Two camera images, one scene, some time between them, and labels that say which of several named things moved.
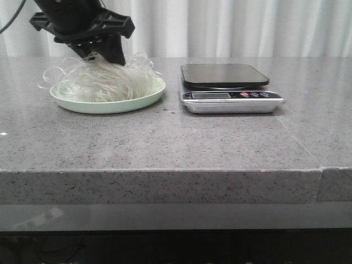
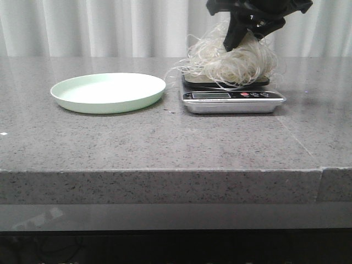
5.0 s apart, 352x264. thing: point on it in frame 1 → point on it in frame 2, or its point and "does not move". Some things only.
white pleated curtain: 201,28 does not move
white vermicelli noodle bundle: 93,78 → 252,62
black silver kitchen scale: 227,88 does not move
